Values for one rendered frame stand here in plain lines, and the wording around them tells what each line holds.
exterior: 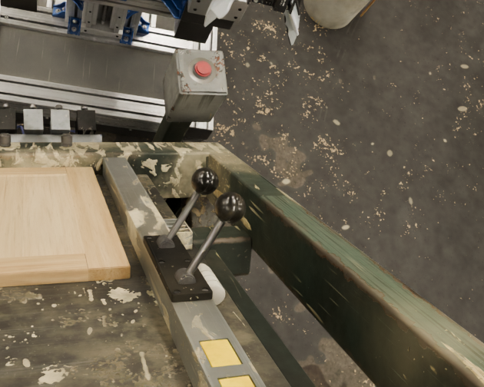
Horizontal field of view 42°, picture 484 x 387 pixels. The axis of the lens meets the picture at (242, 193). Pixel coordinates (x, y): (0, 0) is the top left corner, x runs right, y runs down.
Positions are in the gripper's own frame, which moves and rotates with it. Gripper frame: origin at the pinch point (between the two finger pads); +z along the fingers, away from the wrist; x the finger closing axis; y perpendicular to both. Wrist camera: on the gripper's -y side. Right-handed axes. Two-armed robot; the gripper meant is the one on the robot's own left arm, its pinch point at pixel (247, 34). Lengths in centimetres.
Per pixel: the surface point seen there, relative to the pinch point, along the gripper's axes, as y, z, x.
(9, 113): -31, 50, -41
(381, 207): -83, 110, 100
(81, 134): -31, 53, -24
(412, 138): -113, 94, 116
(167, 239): 35.2, 13.9, -11.1
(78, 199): 9.4, 34.5, -23.1
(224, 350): 59, 3, -8
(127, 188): 7.8, 31.6, -14.7
